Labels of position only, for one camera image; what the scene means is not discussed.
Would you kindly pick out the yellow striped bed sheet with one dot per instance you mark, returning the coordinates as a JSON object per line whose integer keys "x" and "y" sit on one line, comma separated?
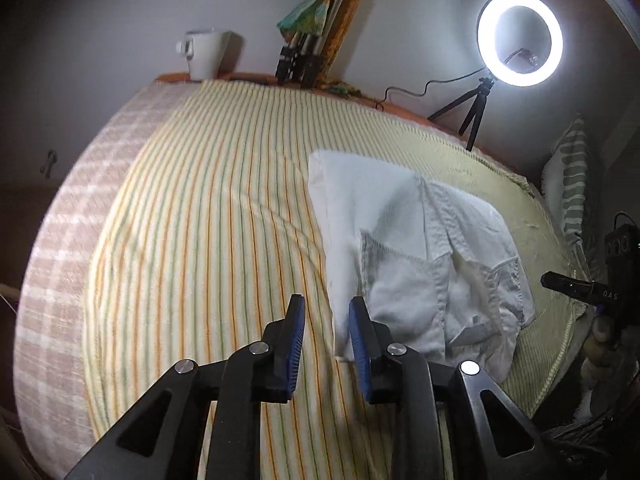
{"x": 200, "y": 240}

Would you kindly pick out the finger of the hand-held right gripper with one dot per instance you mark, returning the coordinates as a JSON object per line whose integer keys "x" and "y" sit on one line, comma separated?
{"x": 565, "y": 282}

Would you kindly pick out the white shirt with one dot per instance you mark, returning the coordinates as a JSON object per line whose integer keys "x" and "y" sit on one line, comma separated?
{"x": 410, "y": 240}

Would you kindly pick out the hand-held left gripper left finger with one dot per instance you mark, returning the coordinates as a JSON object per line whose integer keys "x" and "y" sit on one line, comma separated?
{"x": 295, "y": 340}

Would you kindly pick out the green striped pillow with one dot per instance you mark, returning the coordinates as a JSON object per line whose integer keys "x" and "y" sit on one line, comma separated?
{"x": 572, "y": 180}

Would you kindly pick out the person's right hand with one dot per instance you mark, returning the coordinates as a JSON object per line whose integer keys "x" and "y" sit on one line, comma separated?
{"x": 600, "y": 342}

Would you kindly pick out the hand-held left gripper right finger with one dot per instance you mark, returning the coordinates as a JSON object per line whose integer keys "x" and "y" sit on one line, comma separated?
{"x": 359, "y": 345}

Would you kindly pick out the orange wooden post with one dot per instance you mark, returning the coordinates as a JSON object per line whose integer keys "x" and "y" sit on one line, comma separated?
{"x": 350, "y": 20}

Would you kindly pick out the small metal wall hook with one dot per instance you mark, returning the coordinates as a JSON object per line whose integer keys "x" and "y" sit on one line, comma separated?
{"x": 49, "y": 162}

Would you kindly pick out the pink plaid mattress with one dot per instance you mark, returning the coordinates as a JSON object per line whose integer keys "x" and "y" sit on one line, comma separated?
{"x": 65, "y": 240}

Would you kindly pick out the white mug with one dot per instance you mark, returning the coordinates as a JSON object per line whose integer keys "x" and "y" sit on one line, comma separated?
{"x": 207, "y": 55}

